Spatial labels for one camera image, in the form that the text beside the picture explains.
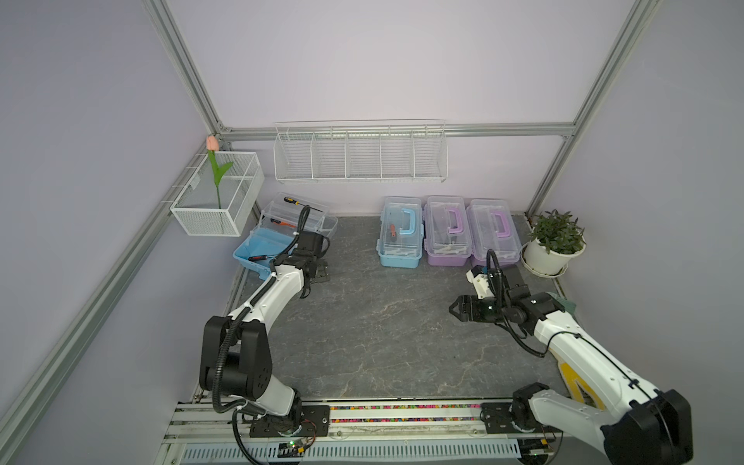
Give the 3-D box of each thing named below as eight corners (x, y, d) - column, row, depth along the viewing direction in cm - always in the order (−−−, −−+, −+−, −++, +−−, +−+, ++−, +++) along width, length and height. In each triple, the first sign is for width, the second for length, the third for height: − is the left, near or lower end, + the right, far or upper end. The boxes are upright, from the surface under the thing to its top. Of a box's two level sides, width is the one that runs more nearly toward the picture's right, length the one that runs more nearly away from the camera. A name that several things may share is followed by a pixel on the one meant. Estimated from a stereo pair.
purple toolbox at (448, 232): (425, 267, 107) (429, 247, 97) (419, 216, 123) (422, 195, 114) (469, 267, 107) (477, 247, 97) (457, 216, 123) (463, 194, 114)
